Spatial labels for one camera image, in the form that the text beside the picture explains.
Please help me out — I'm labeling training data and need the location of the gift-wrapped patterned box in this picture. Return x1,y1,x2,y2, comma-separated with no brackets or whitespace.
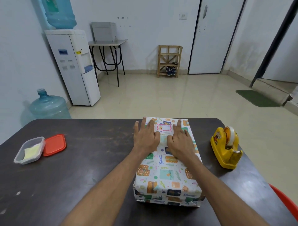
133,117,206,208

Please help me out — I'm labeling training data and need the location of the yellow tape dispenser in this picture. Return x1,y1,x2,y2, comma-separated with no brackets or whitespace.
210,127,243,170

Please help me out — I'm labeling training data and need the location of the orange container lid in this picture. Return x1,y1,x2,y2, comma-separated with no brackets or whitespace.
43,134,67,157

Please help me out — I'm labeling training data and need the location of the person's left hand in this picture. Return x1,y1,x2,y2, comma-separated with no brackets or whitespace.
133,117,161,156

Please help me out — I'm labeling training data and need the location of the green floor mat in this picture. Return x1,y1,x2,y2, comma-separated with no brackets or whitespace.
235,90,281,108

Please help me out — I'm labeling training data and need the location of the red plastic chair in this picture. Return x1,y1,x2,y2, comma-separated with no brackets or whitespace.
268,183,298,222

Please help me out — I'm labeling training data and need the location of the pale yellow paper pad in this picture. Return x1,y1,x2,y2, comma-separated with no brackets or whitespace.
23,143,42,161

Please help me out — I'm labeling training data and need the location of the clear tape roll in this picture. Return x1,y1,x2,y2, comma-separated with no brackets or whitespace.
224,126,239,147

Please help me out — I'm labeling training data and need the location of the clear plastic container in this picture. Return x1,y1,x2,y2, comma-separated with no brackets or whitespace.
14,136,46,165

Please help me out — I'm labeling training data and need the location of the person's left forearm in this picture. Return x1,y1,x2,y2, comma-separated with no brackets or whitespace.
60,148,142,226

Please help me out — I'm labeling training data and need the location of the blue water jug with label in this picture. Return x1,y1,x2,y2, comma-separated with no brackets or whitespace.
41,0,77,30

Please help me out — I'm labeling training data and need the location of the grey metal box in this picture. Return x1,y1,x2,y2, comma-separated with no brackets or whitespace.
90,22,117,42

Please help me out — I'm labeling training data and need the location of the blue empty water jug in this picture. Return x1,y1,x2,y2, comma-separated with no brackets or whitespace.
29,88,72,120

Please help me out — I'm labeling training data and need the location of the grey folding side table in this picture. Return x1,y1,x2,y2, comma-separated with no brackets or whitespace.
88,39,128,88

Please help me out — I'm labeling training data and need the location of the white door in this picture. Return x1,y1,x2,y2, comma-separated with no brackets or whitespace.
188,0,246,75

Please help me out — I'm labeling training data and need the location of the person's right forearm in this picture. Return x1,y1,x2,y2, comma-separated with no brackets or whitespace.
185,155,270,226

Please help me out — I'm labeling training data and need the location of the black door frame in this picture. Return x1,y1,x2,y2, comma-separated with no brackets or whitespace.
249,0,298,88

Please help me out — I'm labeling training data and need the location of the wooden shoe rack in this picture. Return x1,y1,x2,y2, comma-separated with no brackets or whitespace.
157,45,183,79

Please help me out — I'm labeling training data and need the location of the white water dispenser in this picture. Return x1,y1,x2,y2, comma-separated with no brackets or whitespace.
44,29,101,106

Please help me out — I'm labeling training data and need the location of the person's right hand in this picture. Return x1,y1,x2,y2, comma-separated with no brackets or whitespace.
166,119,199,162

